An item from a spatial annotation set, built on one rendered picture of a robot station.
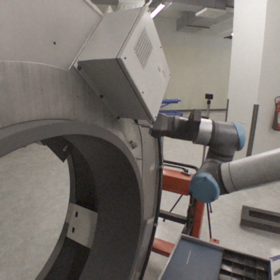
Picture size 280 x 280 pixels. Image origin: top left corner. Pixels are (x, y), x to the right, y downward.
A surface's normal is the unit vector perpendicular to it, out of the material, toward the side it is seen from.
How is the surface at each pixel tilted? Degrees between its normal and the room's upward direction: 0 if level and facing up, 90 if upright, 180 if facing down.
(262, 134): 90
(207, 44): 90
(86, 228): 63
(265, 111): 90
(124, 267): 52
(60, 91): 90
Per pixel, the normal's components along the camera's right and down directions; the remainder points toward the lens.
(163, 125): 0.13, -0.42
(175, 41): 0.21, 0.29
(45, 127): 0.89, 0.14
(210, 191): -0.58, 0.28
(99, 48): -0.34, -0.45
